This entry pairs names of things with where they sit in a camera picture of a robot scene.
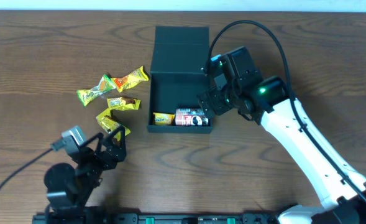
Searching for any yellow Apollo wafer packet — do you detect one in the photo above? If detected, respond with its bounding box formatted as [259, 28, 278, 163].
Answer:
[96, 108, 130, 136]

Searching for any yellow Apollo chocolate cake packet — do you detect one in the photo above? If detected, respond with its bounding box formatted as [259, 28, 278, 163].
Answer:
[107, 97, 140, 111]

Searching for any red Pringles can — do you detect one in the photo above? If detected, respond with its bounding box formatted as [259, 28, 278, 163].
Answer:
[175, 108, 209, 126]

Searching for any yellow biscuit packet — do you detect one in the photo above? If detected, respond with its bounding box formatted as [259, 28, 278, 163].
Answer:
[153, 112, 175, 126]

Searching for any orange yellow peanut snack packet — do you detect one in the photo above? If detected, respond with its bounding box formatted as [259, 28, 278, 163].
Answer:
[111, 66, 149, 93]

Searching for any green pandan cake packet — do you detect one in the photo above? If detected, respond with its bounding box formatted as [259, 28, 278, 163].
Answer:
[76, 74, 117, 106]

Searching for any black gift box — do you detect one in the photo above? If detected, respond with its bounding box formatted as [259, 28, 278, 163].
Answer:
[147, 26, 213, 134]

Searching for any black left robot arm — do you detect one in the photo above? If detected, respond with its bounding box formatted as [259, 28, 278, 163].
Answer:
[44, 126, 127, 218]

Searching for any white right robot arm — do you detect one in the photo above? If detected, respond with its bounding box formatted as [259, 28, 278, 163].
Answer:
[198, 47, 366, 223]

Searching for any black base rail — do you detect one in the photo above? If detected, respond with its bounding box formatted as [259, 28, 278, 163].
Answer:
[32, 213, 279, 224]

